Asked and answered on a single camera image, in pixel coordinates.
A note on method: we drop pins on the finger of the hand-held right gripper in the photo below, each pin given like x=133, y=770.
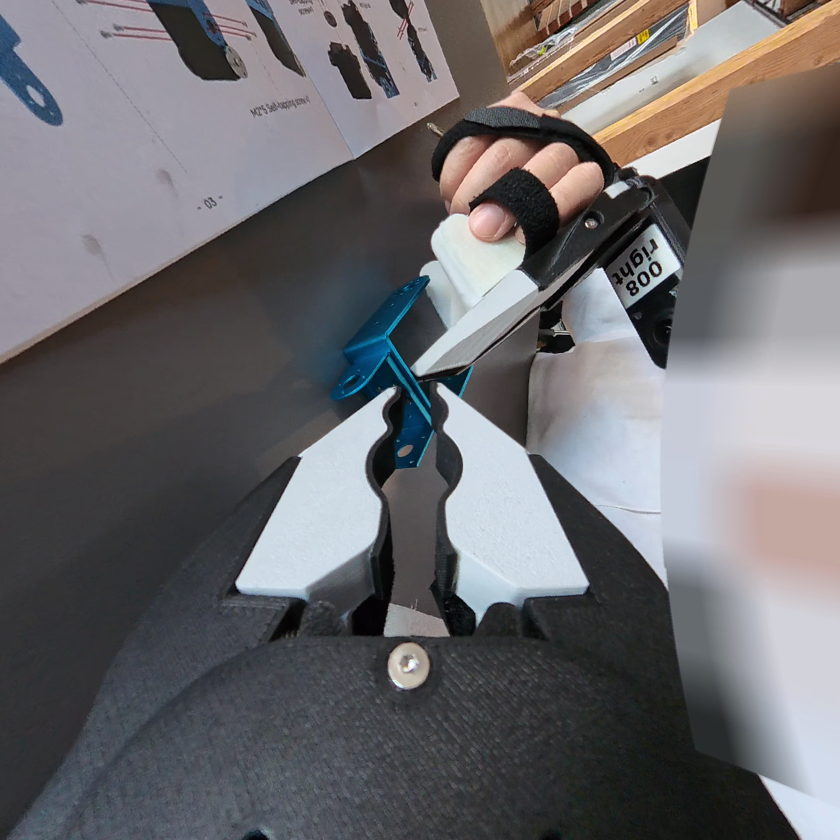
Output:
x=485, y=321
x=459, y=369

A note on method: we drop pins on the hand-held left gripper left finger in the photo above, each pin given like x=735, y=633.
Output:
x=315, y=518

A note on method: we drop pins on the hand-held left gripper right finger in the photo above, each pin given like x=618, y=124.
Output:
x=505, y=518

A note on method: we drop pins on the blue metal bracket assembly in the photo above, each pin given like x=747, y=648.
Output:
x=371, y=348

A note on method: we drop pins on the dark grey desk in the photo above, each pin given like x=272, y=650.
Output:
x=164, y=459

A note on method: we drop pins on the person's right hand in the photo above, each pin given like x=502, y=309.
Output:
x=499, y=157

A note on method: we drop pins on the person's white shirt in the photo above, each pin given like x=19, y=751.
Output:
x=590, y=426

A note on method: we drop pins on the paper assembly manual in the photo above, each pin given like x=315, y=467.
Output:
x=131, y=197

